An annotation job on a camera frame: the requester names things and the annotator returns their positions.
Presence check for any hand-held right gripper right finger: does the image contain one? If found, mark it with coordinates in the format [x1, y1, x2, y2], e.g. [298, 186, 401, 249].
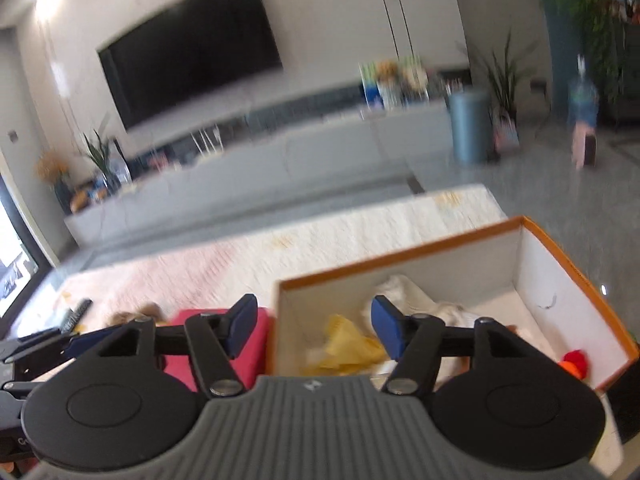
[371, 295, 526, 396]

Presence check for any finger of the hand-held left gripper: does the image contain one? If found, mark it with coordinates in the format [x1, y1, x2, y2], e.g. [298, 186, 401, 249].
[0, 325, 128, 366]
[0, 380, 48, 428]

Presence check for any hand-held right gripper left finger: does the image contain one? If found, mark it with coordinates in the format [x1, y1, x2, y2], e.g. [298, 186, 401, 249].
[97, 294, 261, 400]

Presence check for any yellow snack packet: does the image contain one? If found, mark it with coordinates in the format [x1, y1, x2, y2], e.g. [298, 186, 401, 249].
[305, 314, 391, 376]

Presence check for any orange-edged cardboard box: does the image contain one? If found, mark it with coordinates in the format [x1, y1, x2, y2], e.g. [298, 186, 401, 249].
[265, 216, 640, 480]

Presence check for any red orange soft toy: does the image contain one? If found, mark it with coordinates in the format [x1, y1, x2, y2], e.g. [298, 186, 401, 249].
[557, 347, 591, 380]

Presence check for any black remote control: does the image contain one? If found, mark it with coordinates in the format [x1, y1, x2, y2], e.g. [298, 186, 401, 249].
[60, 298, 94, 333]

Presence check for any red box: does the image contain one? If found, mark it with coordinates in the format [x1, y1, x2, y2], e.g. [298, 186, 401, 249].
[160, 307, 273, 393]

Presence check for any brown plush toy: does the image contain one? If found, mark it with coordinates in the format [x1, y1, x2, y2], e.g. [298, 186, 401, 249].
[107, 302, 166, 328]

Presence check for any balcony glass door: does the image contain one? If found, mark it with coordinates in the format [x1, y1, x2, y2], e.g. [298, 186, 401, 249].
[0, 160, 56, 321]

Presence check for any brown bread loaf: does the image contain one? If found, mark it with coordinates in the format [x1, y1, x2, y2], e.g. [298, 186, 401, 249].
[70, 187, 108, 211]

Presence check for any grey television cabinet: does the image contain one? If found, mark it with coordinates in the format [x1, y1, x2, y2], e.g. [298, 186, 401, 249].
[62, 97, 456, 246]

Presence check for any green plant in glass vase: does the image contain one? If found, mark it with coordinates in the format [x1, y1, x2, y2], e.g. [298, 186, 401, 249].
[75, 115, 133, 196]

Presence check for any dark vase with yellow flowers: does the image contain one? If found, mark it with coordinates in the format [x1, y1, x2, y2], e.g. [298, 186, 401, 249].
[35, 150, 76, 213]

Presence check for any white router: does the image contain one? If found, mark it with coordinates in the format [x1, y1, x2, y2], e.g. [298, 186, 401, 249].
[190, 122, 223, 158]

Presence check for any blue trash bin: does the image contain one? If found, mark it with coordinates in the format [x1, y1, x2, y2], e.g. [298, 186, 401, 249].
[447, 87, 493, 166]

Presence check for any tall potted plant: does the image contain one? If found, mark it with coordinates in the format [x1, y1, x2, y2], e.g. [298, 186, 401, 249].
[460, 30, 538, 153]

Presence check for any black television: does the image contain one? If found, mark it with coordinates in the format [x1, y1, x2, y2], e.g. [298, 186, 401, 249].
[96, 0, 284, 132]

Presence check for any water bottle dispenser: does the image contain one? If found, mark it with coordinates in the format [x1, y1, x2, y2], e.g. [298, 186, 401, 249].
[567, 52, 601, 168]

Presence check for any hanging green plant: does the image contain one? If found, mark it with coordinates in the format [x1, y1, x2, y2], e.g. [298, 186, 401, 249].
[557, 0, 626, 106]

